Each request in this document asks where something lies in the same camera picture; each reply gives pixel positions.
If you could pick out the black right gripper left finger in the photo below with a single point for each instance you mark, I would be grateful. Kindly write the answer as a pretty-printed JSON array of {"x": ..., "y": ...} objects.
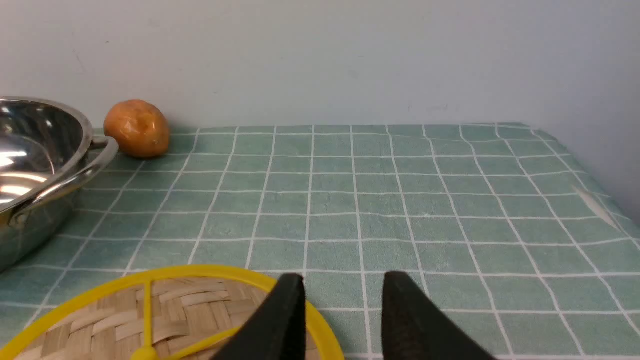
[{"x": 277, "y": 330}]

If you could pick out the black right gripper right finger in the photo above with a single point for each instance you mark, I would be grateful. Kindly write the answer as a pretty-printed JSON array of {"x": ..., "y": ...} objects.
[{"x": 413, "y": 328}]

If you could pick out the yellow rimmed woven steamer lid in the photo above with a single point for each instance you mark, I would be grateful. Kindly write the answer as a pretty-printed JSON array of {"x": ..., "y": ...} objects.
[{"x": 183, "y": 312}]

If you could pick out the green checkered tablecloth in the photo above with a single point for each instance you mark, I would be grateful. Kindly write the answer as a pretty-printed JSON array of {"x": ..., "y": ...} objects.
[{"x": 498, "y": 223}]

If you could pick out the brown potato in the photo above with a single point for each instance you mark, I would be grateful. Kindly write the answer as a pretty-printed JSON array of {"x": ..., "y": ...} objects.
[{"x": 140, "y": 128}]

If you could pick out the stainless steel two-handled pot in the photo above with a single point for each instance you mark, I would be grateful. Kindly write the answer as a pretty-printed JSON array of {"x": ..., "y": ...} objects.
[{"x": 48, "y": 152}]

